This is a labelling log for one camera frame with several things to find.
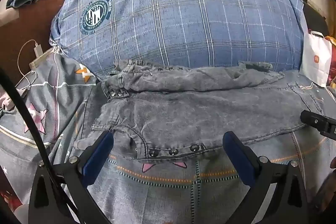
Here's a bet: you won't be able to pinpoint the white power bank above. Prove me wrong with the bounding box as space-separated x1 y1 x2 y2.
34 43 43 58

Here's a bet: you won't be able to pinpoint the white charging cable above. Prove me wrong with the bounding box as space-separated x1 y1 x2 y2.
15 39 39 93

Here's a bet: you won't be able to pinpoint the black cable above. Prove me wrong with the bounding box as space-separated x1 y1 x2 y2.
0 66 85 224

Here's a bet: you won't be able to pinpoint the brown wooden headboard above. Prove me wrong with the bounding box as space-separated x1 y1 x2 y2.
1 0 64 84

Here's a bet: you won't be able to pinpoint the blue plaid pillow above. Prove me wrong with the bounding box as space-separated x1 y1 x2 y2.
50 0 303 78

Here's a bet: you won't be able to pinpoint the grey denim pants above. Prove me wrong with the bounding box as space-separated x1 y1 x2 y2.
74 60 323 162

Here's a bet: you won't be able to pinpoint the white paper shopping bag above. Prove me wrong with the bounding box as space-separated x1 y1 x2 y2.
299 31 332 88

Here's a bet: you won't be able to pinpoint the grey patterned bed sheet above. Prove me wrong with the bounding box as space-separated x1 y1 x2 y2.
1 53 335 223

